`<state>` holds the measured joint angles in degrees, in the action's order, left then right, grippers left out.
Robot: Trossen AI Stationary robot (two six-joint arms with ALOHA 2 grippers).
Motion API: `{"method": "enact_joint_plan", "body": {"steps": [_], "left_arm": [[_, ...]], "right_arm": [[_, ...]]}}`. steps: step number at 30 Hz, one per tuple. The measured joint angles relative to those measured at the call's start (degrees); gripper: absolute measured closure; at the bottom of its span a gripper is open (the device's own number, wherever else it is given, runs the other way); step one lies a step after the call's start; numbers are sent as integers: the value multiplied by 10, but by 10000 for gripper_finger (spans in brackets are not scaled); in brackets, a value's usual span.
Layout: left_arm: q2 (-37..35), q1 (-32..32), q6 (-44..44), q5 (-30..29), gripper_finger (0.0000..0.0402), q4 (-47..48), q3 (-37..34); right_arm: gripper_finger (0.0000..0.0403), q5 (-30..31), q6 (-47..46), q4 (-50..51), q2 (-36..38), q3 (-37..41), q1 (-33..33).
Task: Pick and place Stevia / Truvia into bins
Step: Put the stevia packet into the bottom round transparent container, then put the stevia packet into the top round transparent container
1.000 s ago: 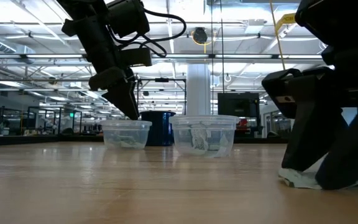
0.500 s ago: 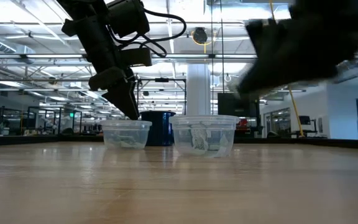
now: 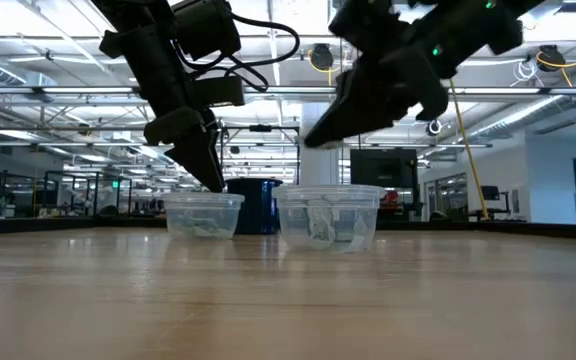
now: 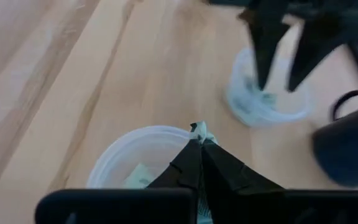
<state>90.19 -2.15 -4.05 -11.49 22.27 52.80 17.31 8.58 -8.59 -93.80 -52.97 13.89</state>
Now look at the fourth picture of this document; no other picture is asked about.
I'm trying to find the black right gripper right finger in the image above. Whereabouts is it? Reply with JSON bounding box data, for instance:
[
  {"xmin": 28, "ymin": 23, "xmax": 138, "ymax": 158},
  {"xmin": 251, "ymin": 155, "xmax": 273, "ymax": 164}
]
[{"xmin": 201, "ymin": 139, "xmax": 287, "ymax": 192}]

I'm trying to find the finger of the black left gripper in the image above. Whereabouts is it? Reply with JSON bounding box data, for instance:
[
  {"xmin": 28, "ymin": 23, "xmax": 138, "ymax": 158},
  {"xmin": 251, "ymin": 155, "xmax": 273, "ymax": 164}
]
[
  {"xmin": 237, "ymin": 4, "xmax": 291, "ymax": 91},
  {"xmin": 286, "ymin": 17, "xmax": 352, "ymax": 93}
]

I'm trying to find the green white sweetener packet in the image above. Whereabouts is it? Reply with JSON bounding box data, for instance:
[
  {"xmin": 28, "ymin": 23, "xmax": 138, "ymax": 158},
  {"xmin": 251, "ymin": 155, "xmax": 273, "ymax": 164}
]
[
  {"xmin": 258, "ymin": 91, "xmax": 278, "ymax": 107},
  {"xmin": 188, "ymin": 120, "xmax": 219, "ymax": 224},
  {"xmin": 122, "ymin": 163, "xmax": 158, "ymax": 190}
]

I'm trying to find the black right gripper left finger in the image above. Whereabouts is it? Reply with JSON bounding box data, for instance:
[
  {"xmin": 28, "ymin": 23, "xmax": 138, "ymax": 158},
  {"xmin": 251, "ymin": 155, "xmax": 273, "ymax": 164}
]
[{"xmin": 147, "ymin": 139, "xmax": 203, "ymax": 191}]

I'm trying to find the clear plastic cup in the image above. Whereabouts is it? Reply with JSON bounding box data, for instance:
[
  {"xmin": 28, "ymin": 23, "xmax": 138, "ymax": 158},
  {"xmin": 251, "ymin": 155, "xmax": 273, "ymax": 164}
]
[
  {"xmin": 86, "ymin": 124, "xmax": 220, "ymax": 190},
  {"xmin": 224, "ymin": 46, "xmax": 312, "ymax": 128}
]

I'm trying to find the black mug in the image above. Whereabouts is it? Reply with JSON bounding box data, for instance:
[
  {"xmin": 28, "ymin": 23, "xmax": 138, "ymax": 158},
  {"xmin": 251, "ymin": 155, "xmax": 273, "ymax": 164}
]
[{"xmin": 311, "ymin": 89, "xmax": 358, "ymax": 188}]

